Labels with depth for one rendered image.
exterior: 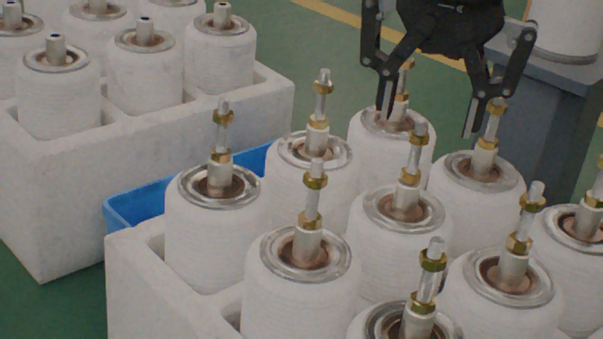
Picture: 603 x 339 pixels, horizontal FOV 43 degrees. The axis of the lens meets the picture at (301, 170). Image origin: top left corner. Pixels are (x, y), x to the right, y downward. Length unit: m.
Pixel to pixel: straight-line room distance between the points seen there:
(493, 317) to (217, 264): 0.24
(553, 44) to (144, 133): 0.50
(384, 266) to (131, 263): 0.23
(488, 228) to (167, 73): 0.44
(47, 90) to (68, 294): 0.25
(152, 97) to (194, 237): 0.33
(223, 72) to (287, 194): 0.32
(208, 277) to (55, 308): 0.30
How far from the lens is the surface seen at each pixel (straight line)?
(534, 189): 0.60
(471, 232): 0.77
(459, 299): 0.63
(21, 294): 0.98
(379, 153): 0.81
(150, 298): 0.71
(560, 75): 0.93
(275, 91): 1.05
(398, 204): 0.69
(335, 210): 0.76
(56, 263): 0.98
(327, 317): 0.62
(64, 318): 0.94
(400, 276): 0.69
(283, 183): 0.74
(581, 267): 0.71
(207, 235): 0.67
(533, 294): 0.64
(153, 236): 0.76
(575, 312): 0.74
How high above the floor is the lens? 0.63
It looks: 31 degrees down
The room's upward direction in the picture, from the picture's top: 7 degrees clockwise
